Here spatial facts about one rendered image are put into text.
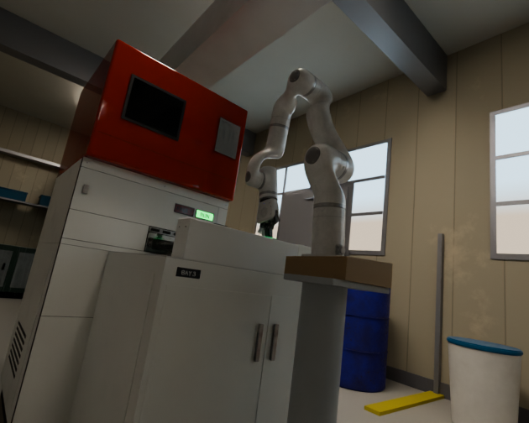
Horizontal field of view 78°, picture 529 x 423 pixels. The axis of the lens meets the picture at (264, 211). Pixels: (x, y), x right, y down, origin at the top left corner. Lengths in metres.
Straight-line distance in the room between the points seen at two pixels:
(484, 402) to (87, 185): 2.70
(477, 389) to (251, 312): 1.90
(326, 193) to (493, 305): 2.48
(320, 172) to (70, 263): 1.13
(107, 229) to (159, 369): 0.77
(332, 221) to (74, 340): 1.21
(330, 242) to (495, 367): 1.87
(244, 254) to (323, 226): 0.32
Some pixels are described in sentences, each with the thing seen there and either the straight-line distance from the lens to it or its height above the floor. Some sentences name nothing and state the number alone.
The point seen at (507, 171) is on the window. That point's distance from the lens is 3.62.
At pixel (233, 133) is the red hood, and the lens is 2.04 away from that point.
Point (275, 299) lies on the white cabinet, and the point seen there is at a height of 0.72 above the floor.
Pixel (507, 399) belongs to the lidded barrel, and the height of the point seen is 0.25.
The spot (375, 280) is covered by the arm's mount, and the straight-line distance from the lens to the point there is 1.17.
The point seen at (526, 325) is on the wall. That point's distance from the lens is 3.40.
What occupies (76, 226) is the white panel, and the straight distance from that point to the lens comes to 1.66.
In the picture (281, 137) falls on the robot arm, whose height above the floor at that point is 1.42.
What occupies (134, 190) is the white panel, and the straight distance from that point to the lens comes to 1.74.
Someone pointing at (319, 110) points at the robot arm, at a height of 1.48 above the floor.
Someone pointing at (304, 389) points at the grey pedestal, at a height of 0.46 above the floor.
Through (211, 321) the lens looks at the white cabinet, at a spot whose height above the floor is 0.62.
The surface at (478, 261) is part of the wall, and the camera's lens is 3.51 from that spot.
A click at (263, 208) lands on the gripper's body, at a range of 1.43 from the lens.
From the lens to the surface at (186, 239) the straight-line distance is 1.14.
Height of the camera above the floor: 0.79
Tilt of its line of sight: 12 degrees up
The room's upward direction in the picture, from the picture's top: 8 degrees clockwise
